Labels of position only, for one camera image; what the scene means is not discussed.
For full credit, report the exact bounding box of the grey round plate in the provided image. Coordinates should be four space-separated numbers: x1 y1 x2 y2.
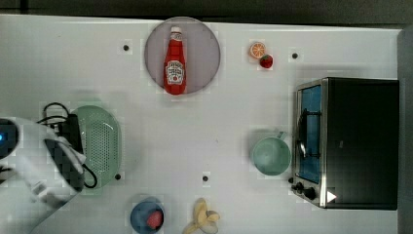
144 17 221 94

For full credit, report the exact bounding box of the red strawberry toy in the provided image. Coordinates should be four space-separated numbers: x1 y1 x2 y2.
259 55 274 69

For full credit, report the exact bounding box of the black toaster oven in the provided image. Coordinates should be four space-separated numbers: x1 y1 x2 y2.
289 77 399 211

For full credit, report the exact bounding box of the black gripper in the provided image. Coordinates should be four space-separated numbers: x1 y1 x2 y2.
57 114 83 154

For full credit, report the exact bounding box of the red ketchup bottle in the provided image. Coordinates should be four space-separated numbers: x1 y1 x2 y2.
164 26 186 96

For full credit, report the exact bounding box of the blue bowl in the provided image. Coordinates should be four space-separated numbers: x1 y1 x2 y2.
130 197 165 234

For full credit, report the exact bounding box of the orange slice toy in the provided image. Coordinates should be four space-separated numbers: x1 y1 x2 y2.
249 42 266 59

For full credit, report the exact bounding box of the peeled banana toy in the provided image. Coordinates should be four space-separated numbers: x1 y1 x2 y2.
182 198 220 234

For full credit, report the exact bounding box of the green mug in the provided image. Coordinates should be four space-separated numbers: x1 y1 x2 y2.
250 132 292 176

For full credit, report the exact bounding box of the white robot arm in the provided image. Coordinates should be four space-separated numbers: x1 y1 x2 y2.
1 117 86 234

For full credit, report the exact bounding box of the red toy in bowl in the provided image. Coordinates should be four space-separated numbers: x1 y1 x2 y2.
146 210 164 230

